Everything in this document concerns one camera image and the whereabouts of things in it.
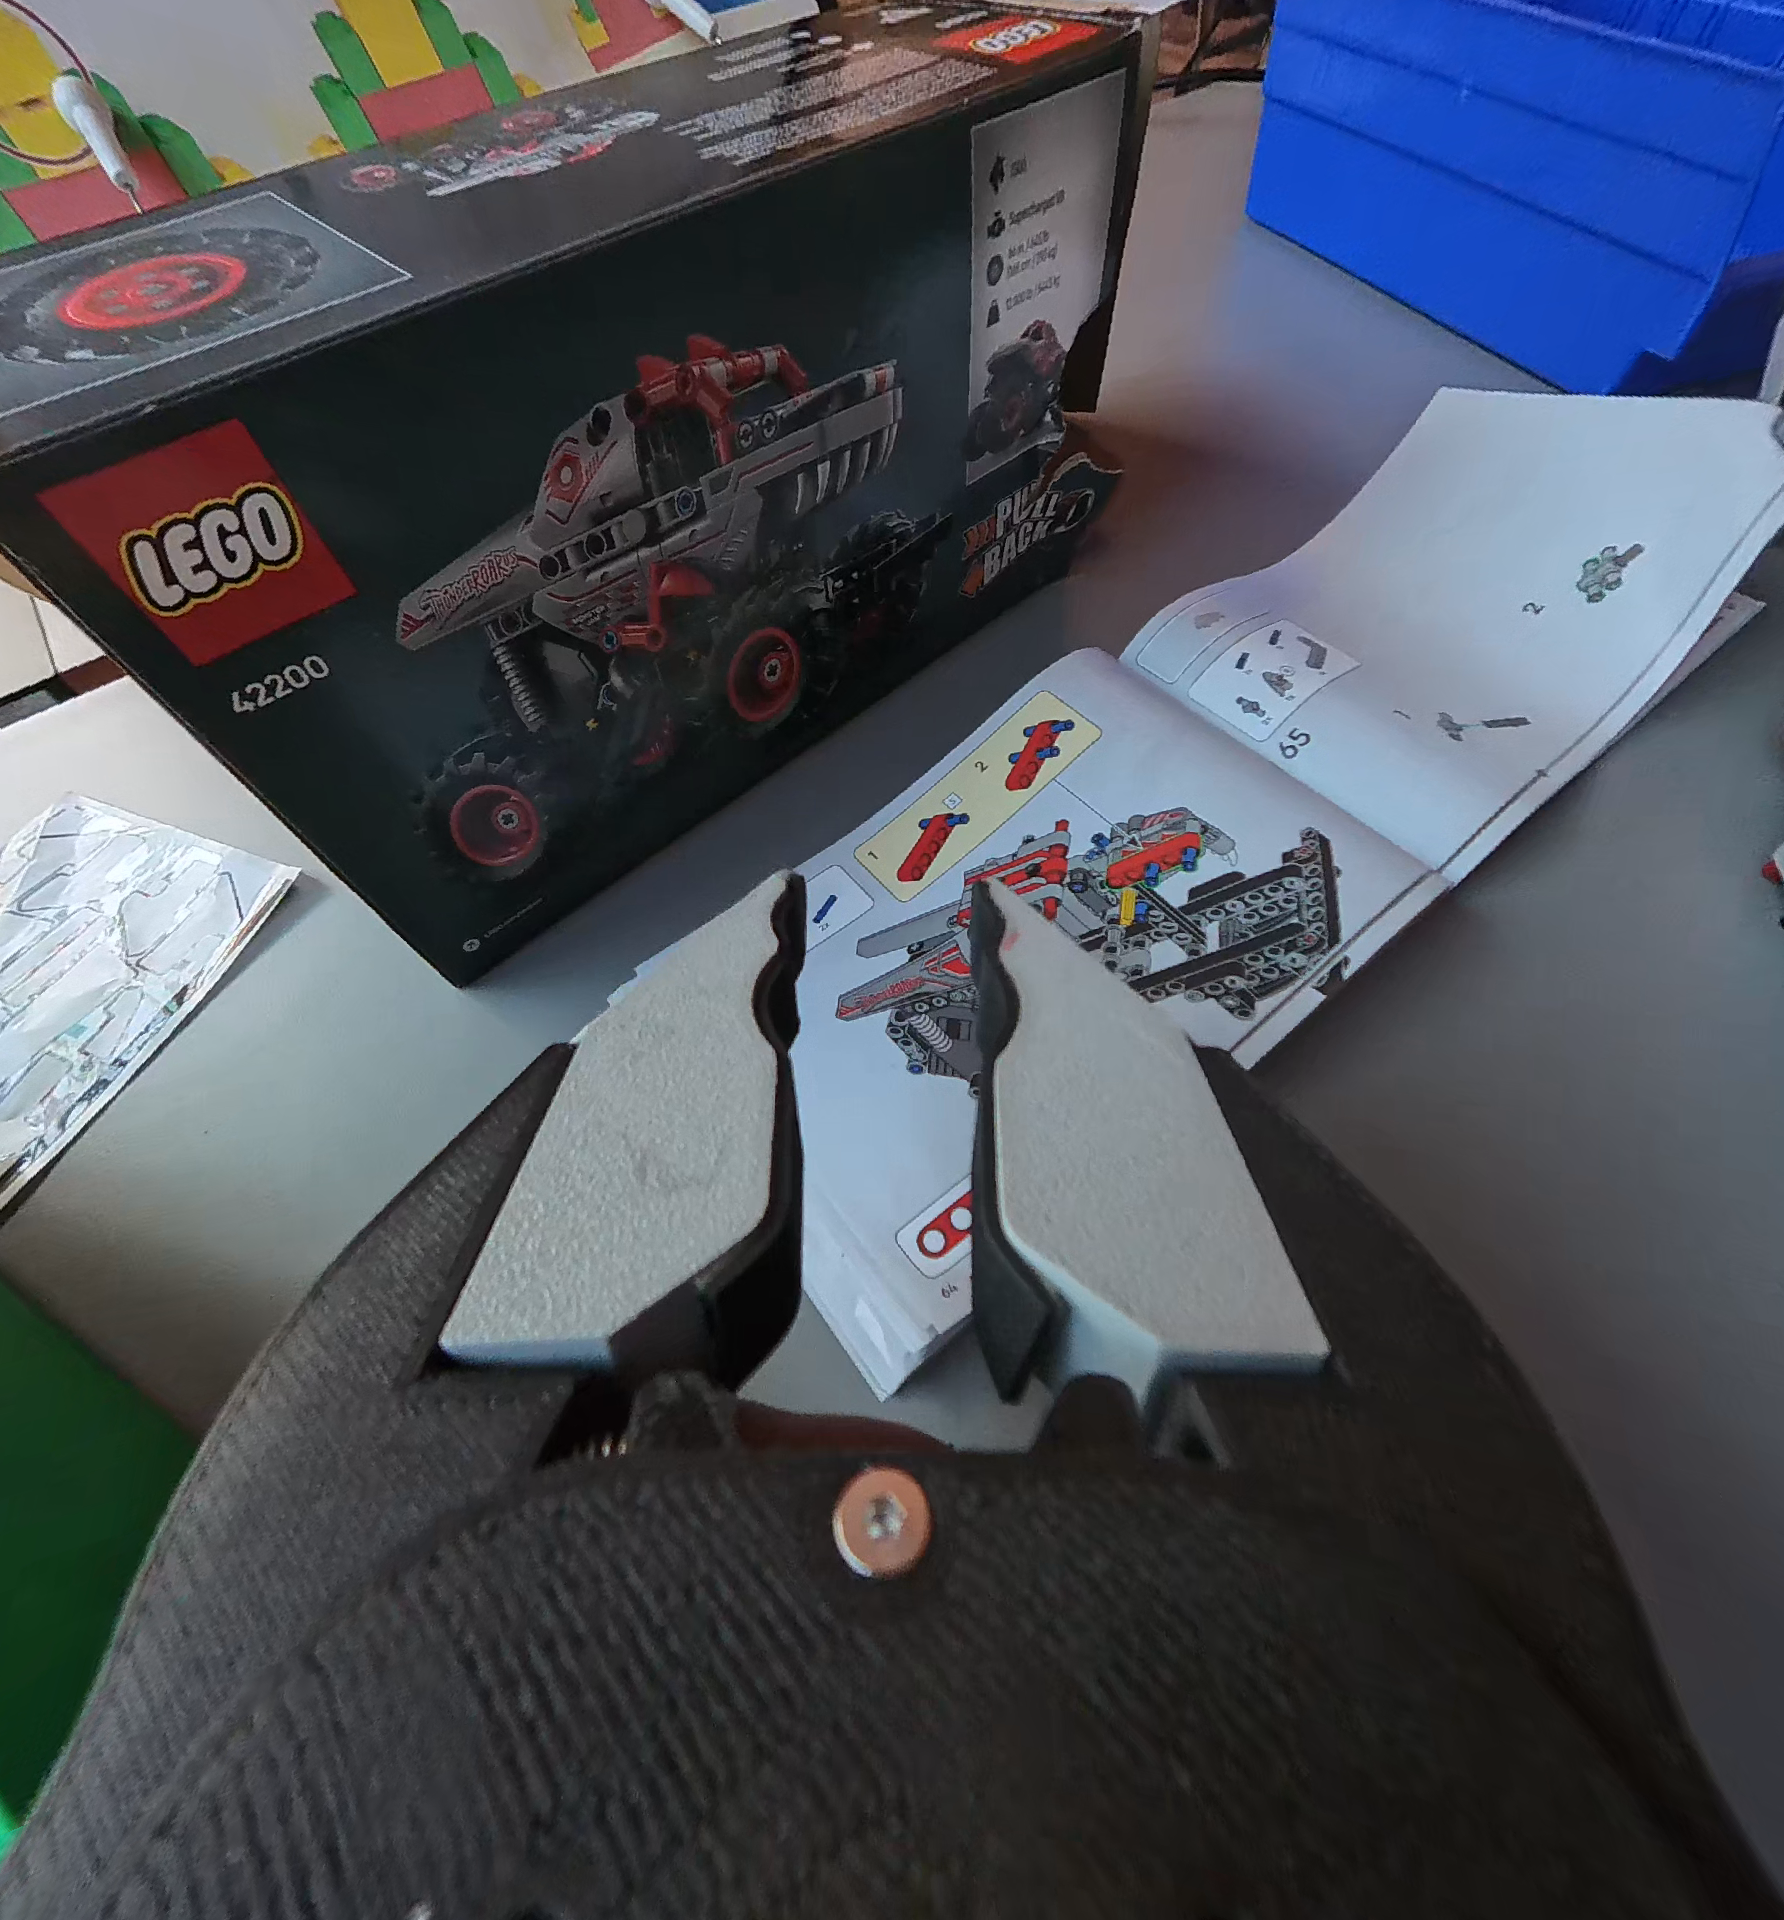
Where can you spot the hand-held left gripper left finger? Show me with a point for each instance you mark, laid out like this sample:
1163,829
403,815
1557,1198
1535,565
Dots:
637,1139

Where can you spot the blue plastic bin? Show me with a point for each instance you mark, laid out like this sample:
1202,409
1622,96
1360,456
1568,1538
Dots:
1507,151

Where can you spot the colourful printed brick poster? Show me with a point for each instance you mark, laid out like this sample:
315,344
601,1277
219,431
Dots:
412,91

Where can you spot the green plastic bin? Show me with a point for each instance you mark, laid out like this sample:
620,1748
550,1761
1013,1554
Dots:
38,1501

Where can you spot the black lego set box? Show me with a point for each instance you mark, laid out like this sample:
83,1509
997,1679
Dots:
533,374

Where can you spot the lego instruction booklet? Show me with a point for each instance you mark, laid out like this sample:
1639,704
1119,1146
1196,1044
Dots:
1433,601

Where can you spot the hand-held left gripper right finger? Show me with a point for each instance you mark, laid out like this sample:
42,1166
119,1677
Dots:
1147,1184

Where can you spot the silver sticker sheet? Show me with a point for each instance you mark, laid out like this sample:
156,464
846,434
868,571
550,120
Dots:
65,961

